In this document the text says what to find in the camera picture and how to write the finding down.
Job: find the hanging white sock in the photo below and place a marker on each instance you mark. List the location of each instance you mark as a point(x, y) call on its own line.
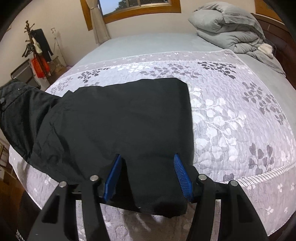
point(37, 46)

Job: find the black metal chair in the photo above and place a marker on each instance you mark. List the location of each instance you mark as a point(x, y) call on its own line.
point(22, 73)

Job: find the black pants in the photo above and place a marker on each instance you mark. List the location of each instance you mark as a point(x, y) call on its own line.
point(115, 120)

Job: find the white pole stand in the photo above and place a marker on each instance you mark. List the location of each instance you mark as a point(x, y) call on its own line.
point(57, 46)

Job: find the red bag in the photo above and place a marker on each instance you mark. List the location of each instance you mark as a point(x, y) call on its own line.
point(39, 68)

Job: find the folded grey comforter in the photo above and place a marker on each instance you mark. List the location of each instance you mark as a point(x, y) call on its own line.
point(231, 27)

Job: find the black clothes hanger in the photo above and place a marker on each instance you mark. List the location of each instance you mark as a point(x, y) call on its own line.
point(27, 51)

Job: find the bed with grey sheet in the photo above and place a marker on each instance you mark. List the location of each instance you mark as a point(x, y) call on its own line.
point(150, 44)

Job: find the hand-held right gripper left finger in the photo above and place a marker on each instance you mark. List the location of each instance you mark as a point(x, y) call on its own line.
point(113, 178)

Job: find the beige curtain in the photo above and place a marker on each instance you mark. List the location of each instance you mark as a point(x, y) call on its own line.
point(99, 25)

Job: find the woven basket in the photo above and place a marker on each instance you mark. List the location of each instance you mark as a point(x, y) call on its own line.
point(56, 66)

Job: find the small white cloth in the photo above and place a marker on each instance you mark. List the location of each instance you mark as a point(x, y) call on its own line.
point(265, 49)

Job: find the dark wooden headboard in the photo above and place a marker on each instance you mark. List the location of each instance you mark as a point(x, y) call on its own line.
point(277, 32)

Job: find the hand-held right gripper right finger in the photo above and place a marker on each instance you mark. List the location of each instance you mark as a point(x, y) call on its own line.
point(182, 178)

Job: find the hanging black garment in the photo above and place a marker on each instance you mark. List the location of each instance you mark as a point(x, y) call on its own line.
point(44, 44)

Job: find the wooden coat rack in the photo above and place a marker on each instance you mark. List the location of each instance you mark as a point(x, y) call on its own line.
point(28, 27)

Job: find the wooden framed window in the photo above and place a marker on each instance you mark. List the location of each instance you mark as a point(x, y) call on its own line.
point(138, 5)

